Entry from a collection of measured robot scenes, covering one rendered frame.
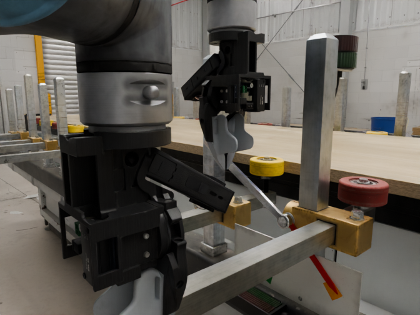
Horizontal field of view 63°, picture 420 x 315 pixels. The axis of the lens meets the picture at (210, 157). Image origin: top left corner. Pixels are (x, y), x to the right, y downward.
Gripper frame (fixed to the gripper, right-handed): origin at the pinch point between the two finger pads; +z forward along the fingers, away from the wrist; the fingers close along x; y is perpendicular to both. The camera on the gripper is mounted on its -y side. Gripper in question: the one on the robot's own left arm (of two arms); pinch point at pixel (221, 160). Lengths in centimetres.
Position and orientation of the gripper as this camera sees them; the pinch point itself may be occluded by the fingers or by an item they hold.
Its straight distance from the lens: 57.3
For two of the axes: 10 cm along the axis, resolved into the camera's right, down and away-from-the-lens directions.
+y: 6.6, 1.3, -7.4
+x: 7.6, -1.2, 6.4
